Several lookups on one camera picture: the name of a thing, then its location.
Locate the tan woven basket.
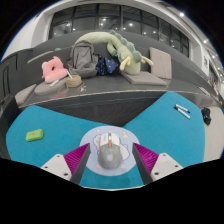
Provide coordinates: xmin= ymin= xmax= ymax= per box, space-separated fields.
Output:
xmin=65 ymin=74 xmax=83 ymax=89

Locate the square grey seat cushion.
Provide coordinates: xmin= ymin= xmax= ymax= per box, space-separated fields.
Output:
xmin=14 ymin=83 xmax=38 ymax=106

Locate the navy blue patterned bag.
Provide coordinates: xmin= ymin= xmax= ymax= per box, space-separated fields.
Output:
xmin=95 ymin=57 xmax=120 ymax=76

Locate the pink plush cushion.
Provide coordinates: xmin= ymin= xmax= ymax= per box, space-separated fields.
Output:
xmin=41 ymin=55 xmax=69 ymax=84

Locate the dark grey bench seat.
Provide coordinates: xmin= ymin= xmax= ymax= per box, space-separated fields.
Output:
xmin=13 ymin=30 xmax=218 ymax=128

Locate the long green dragon plush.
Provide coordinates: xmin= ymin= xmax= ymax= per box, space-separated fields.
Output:
xmin=74 ymin=29 xmax=155 ymax=76

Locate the flat grey seat cushion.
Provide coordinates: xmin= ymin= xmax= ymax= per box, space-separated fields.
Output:
xmin=121 ymin=70 xmax=168 ymax=87

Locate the small black clip object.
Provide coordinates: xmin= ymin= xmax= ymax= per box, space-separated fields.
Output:
xmin=200 ymin=107 xmax=212 ymax=126

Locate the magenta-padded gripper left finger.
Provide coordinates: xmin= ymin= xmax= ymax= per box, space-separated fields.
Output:
xmin=40 ymin=143 xmax=92 ymax=185

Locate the round grey seat cushion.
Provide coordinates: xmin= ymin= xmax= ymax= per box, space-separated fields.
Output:
xmin=34 ymin=77 xmax=69 ymax=96

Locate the white marker with black cap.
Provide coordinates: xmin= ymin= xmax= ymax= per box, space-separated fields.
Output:
xmin=173 ymin=106 xmax=192 ymax=120

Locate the green rectangular case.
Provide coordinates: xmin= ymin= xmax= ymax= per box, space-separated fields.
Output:
xmin=25 ymin=128 xmax=45 ymax=143

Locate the grey backpack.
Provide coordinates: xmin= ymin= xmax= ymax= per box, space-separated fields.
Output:
xmin=66 ymin=40 xmax=100 ymax=79

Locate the grey and white computer mouse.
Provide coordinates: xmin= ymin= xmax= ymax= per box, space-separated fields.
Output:
xmin=95 ymin=131 xmax=123 ymax=170

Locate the black suitcase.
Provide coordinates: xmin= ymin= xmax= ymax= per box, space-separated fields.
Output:
xmin=0 ymin=96 xmax=20 ymax=160

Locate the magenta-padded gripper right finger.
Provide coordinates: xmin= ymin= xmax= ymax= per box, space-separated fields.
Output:
xmin=131 ymin=142 xmax=184 ymax=185

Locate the upright beige cushion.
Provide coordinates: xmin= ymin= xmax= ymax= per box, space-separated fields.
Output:
xmin=148 ymin=46 xmax=173 ymax=80

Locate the round pale blue mouse pad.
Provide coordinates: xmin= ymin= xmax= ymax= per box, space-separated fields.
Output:
xmin=79 ymin=125 xmax=141 ymax=177

